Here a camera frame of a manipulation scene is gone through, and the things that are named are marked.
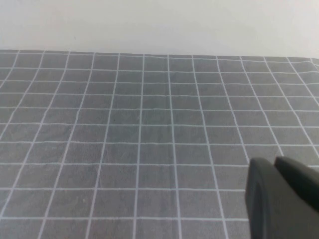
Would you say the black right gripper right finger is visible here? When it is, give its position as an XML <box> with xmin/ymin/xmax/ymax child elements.
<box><xmin>274</xmin><ymin>156</ymin><xmax>319</xmax><ymax>201</ymax></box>

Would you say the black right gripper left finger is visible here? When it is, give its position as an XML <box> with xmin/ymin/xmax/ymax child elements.
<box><xmin>245</xmin><ymin>157</ymin><xmax>319</xmax><ymax>239</ymax></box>

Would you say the grey white-grid tablecloth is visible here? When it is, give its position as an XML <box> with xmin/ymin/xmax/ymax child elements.
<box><xmin>0</xmin><ymin>49</ymin><xmax>319</xmax><ymax>239</ymax></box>

